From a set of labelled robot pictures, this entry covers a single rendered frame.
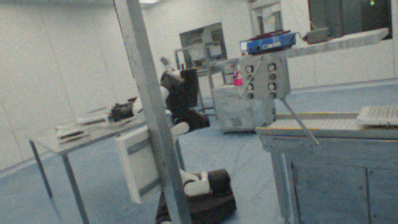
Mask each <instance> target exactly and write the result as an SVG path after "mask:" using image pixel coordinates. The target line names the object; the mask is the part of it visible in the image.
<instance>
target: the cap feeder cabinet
mask: <svg viewBox="0 0 398 224"><path fill-rule="evenodd" d="M211 90H212V95H213V98H214V101H215V108H216V110H217V118H218V121H219V129H220V130H221V131H222V132H224V133H223V134H225V132H244V131H254V134H256V127H261V125H265V124H266V119H265V114H264V110H263V101H262V99H258V100H245V96H244V92H243V94H242V96H241V92H242V90H243V85H239V86H235V84H230V85H229V84H222V85H220V86H217V87H216V88H212V89H211ZM240 96H241V99H240V100H239V97H240Z"/></svg>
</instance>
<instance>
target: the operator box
mask: <svg viewBox="0 0 398 224"><path fill-rule="evenodd" d="M115 143H116V147H117V150H118V152H119V156H120V159H121V164H122V166H123V172H124V174H125V178H126V181H127V186H128V188H129V190H130V195H131V200H132V201H133V202H134V203H137V204H142V203H143V202H145V201H147V200H148V199H149V198H150V197H151V196H153V195H155V193H158V192H159V191H160V190H162V189H163V185H162V182H161V177H160V175H159V172H158V167H157V164H156V160H155V156H154V150H153V148H152V142H151V140H150V136H149V133H148V130H147V125H146V126H144V127H141V128H139V129H137V130H135V131H134V132H130V133H126V134H125V135H124V136H121V137H119V138H116V139H115Z"/></svg>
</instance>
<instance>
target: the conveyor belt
mask: <svg viewBox="0 0 398 224"><path fill-rule="evenodd" d="M301 121H302V123H304V125H305V126H306V127H317V128H334V129H356V124H355V119H313V120H301ZM269 127H300V125H299V123H297V121H296V120H276V121H275V122H274V123H272V124H271V125H270V126H269ZM260 135H283V136H307V135H298V134H268V133H260V134H259V136H260ZM348 138H371V139H394V140H398V138H395V137H348Z"/></svg>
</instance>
